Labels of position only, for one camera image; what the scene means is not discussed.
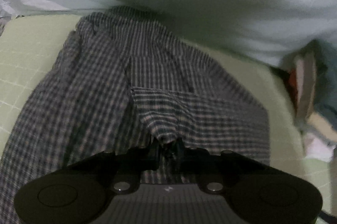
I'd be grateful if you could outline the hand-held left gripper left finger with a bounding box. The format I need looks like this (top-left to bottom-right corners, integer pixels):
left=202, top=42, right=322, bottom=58
left=67, top=138, right=162, bottom=194

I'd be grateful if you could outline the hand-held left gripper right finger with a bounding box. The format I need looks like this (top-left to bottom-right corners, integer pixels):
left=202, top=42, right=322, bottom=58
left=175, top=138, right=267, bottom=194

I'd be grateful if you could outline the blue checked shirt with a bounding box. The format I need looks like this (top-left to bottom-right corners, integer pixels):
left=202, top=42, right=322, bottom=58
left=0, top=5, right=271, bottom=224

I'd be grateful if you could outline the red folded garment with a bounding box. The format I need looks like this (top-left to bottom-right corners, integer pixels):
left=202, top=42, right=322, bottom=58
left=287, top=69, right=299, bottom=103

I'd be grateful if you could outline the white folded garment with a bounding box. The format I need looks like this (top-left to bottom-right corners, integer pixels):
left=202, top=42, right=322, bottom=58
left=303, top=132, right=335, bottom=161

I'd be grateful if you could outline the grey folded garment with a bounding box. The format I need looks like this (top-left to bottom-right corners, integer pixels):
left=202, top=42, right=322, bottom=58
left=292, top=52, right=318, bottom=124

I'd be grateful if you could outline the cream folded garment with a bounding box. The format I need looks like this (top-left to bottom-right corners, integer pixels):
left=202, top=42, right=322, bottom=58
left=307, top=112, right=337, bottom=135

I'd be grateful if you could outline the carrot print quilt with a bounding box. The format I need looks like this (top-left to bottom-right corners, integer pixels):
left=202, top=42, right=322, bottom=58
left=0, top=0, right=337, bottom=72

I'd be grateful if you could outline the teal folded garment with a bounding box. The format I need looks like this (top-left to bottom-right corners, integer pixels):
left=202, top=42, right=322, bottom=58
left=308, top=40, right=337, bottom=132

